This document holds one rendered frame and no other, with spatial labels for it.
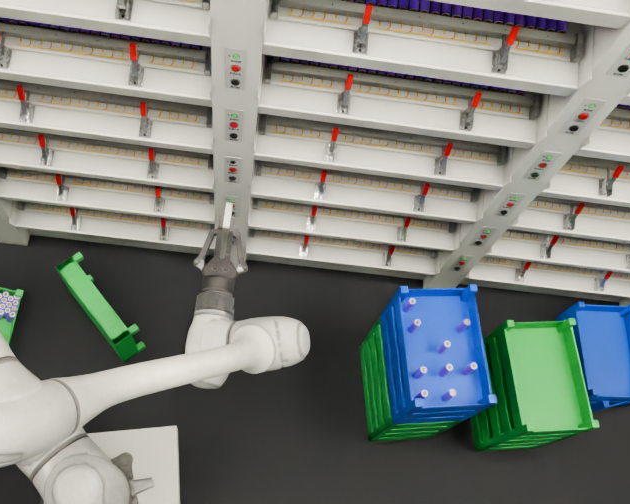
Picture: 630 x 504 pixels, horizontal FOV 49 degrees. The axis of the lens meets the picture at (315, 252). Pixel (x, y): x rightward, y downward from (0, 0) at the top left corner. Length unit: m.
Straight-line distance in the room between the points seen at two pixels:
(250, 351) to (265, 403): 0.80
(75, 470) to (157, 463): 0.31
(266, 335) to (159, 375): 0.24
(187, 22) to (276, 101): 0.26
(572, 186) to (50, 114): 1.25
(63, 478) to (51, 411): 0.52
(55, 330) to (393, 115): 1.29
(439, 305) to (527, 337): 0.34
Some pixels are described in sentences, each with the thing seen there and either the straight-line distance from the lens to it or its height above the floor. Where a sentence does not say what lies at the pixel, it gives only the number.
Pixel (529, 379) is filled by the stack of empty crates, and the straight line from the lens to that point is 2.03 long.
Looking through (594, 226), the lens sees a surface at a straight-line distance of 2.02.
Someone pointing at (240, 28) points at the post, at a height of 1.15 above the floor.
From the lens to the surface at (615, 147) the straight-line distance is 1.66.
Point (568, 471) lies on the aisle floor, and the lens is 2.39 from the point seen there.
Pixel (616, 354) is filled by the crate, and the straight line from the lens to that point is 2.46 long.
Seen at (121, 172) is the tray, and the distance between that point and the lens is 1.85.
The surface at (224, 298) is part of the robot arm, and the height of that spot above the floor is 0.65.
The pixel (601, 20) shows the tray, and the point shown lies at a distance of 1.32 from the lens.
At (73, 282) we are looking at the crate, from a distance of 2.11.
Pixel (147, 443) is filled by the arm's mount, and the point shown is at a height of 0.26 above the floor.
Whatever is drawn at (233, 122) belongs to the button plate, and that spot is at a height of 0.86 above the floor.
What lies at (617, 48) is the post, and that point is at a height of 1.24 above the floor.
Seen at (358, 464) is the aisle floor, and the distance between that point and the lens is 2.18.
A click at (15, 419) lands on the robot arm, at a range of 1.10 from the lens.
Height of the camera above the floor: 2.13
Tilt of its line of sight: 66 degrees down
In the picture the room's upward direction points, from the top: 17 degrees clockwise
